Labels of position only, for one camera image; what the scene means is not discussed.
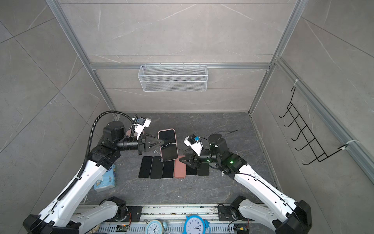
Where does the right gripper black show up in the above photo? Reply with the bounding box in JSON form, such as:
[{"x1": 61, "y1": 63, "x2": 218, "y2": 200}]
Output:
[{"x1": 180, "y1": 147, "x2": 221, "y2": 170}]

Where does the red phone case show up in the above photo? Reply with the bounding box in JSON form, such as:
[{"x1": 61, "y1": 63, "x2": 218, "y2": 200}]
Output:
[{"x1": 173, "y1": 156, "x2": 186, "y2": 179}]

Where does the dark phone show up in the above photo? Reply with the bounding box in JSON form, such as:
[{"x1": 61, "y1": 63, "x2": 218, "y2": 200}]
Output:
[{"x1": 158, "y1": 129, "x2": 178, "y2": 161}]

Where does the black phone case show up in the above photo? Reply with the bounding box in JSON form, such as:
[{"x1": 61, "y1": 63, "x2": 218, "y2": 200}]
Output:
[
  {"x1": 197, "y1": 163, "x2": 209, "y2": 176},
  {"x1": 150, "y1": 156, "x2": 164, "y2": 179}
]

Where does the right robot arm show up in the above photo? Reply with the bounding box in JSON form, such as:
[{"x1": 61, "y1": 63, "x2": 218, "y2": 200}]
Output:
[{"x1": 180, "y1": 134, "x2": 312, "y2": 234}]

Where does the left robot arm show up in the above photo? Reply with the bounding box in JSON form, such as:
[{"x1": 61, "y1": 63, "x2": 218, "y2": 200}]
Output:
[{"x1": 23, "y1": 117, "x2": 163, "y2": 234}]

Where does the blue wet wipes pack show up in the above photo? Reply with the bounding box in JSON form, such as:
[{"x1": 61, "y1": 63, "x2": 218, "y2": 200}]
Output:
[{"x1": 93, "y1": 164, "x2": 116, "y2": 192}]

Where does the blue alarm clock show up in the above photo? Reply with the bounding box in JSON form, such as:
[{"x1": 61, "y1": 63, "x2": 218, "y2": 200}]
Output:
[{"x1": 183, "y1": 215, "x2": 211, "y2": 234}]

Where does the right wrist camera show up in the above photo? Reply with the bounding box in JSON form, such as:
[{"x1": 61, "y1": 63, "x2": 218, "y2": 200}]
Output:
[{"x1": 184, "y1": 134, "x2": 203, "y2": 157}]

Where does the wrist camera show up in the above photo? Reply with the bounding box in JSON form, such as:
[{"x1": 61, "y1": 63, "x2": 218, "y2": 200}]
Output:
[
  {"x1": 130, "y1": 115, "x2": 151, "y2": 139},
  {"x1": 184, "y1": 134, "x2": 203, "y2": 157}
]

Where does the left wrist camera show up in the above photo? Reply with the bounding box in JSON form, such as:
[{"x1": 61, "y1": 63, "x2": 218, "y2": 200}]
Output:
[{"x1": 130, "y1": 115, "x2": 151, "y2": 139}]

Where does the white wire basket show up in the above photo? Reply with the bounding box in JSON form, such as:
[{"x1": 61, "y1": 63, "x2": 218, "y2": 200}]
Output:
[{"x1": 138, "y1": 65, "x2": 208, "y2": 92}]

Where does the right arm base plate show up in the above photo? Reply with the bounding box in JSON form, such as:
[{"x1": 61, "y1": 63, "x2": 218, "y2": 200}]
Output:
[{"x1": 217, "y1": 204, "x2": 243, "y2": 221}]

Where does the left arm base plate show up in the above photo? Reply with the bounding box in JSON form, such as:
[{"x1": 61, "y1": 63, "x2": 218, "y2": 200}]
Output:
[{"x1": 123, "y1": 206, "x2": 143, "y2": 222}]

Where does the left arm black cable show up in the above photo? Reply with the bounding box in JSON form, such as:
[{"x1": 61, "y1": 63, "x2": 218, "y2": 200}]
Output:
[{"x1": 76, "y1": 110, "x2": 133, "y2": 179}]

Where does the black wall hook rack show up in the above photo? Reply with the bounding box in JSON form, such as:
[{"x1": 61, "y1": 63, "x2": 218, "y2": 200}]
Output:
[{"x1": 278, "y1": 87, "x2": 359, "y2": 166}]

